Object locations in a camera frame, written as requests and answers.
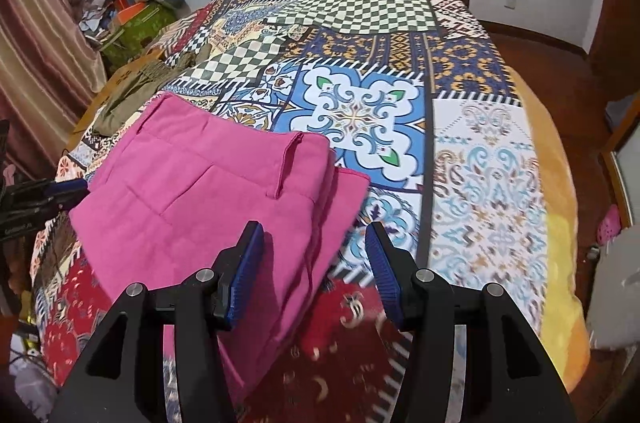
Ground wooden framed mirror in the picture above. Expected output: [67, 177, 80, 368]
[597, 90, 640, 229]

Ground pink slipper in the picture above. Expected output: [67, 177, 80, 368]
[597, 204, 622, 244]

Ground yellow orange fleece blanket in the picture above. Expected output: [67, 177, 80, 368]
[505, 68, 591, 379]

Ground yellow cardboard box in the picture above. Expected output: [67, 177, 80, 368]
[65, 48, 168, 154]

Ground striped brown curtain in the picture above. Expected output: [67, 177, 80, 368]
[0, 0, 108, 179]

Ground olive green pants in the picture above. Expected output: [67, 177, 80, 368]
[92, 53, 196, 136]

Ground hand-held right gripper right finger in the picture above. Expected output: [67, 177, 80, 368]
[364, 220, 576, 423]

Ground white cloth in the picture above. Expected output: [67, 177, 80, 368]
[585, 228, 640, 349]

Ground patchwork printed bed sheet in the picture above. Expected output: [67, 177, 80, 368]
[30, 0, 551, 423]

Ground dark brown wooden door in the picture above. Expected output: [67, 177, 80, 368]
[585, 0, 640, 104]

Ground green patterned bag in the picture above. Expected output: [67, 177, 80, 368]
[100, 6, 178, 64]

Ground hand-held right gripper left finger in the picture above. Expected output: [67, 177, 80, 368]
[47, 220, 266, 423]

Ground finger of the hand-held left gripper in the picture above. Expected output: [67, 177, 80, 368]
[2, 177, 90, 214]

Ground pink pants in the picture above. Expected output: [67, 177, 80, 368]
[69, 92, 371, 404]

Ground orange box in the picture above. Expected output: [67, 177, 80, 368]
[112, 0, 148, 24]

